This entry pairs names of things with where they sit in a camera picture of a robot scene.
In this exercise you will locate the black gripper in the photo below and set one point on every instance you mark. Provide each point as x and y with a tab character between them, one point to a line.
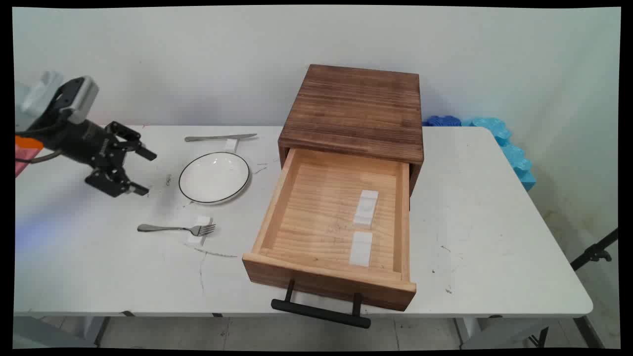
81	141

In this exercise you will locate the silver table knife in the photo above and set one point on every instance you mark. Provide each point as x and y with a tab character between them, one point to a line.
217	138

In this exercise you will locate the silver fork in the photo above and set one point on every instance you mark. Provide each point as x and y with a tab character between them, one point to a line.
163	228

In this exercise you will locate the white plate with black rim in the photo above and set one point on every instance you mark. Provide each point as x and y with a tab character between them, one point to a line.
213	177

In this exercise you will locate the orange box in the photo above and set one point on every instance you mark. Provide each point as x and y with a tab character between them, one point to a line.
27	143

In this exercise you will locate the pink box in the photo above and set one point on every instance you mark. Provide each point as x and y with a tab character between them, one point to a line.
22	163

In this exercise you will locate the small white foam block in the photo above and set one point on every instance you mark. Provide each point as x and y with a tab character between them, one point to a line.
197	239
230	146

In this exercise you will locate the light wooden drawer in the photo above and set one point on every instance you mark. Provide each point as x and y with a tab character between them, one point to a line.
316	212

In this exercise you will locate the dark brown wooden cabinet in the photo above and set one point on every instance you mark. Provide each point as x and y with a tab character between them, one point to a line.
356	109

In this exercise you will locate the white notched cutlery rest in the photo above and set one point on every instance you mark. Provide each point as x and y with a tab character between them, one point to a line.
366	210

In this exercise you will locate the white flat cutlery rest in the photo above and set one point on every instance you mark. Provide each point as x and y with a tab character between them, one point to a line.
360	248

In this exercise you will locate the dark blue foam piece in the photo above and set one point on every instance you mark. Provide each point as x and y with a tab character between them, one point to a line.
441	121

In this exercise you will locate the light blue foam piece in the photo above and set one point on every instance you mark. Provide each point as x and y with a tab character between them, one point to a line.
514	155

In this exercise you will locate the black tripod stand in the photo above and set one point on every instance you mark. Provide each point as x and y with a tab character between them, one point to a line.
593	253

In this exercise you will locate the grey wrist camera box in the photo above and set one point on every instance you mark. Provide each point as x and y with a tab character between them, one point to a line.
81	99

